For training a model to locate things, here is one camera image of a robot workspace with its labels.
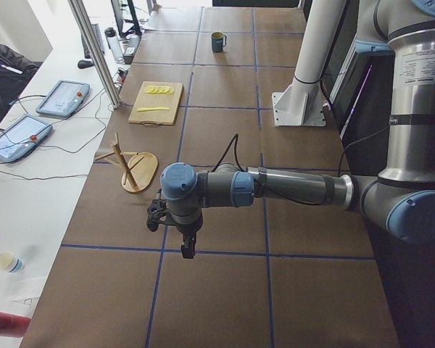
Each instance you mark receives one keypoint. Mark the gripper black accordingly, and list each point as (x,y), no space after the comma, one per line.
(187,230)

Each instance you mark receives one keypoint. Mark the wooden cup rack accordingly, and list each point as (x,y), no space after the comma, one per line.
(139,168)

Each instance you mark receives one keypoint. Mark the teal mug yellow inside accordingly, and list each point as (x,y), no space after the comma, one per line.
(218,42)

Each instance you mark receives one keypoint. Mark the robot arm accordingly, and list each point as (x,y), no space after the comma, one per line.
(400,199)

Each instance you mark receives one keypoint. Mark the paper cup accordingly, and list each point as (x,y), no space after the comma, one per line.
(10,263)

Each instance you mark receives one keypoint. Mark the yellow plastic knife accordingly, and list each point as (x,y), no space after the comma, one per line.
(150,109)

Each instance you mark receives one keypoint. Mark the bamboo cutting board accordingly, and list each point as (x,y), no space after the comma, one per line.
(156,100)

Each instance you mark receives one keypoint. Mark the teach pendant far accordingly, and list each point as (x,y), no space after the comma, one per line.
(64,99)

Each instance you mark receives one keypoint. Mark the teach pendant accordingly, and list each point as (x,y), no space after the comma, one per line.
(22,137)
(64,99)

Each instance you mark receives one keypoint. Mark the teach pendant near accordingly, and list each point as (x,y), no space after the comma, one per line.
(22,137)

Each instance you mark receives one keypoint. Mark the red bottle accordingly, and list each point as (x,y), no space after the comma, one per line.
(13,325)

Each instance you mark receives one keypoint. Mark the black computer mouse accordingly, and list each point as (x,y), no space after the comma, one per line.
(83,64)

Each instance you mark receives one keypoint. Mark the black monitor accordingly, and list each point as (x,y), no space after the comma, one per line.
(126,18)

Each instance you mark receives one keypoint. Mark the clear water bottle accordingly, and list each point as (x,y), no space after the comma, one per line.
(114,45)

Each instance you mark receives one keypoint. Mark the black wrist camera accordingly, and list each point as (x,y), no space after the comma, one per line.
(156,212)

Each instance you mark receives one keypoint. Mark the white camera post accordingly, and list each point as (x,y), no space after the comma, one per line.
(301,103)

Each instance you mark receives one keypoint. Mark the aluminium frame post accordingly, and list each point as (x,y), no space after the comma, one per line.
(82,19)

